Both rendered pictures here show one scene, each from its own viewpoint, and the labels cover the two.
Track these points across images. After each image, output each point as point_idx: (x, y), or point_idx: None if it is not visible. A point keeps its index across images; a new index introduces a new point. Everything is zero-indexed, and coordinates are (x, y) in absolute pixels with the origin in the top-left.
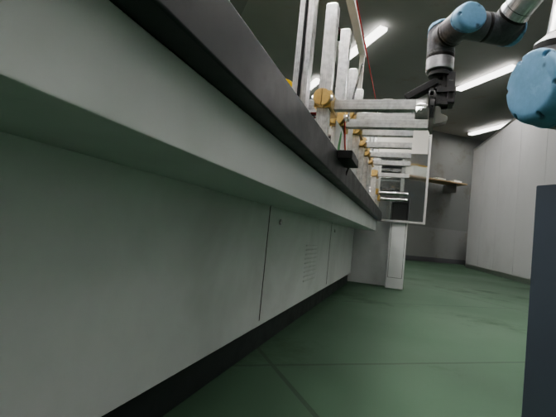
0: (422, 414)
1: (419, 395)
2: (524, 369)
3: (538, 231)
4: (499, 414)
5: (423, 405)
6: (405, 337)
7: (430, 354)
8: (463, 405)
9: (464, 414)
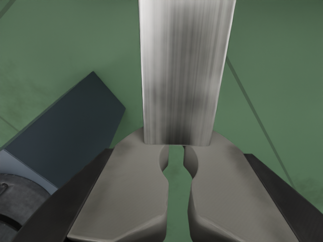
0: (105, 26)
1: (136, 25)
2: (77, 84)
3: (29, 126)
4: (134, 72)
5: (118, 27)
6: (304, 19)
7: (246, 42)
8: (136, 54)
9: (122, 52)
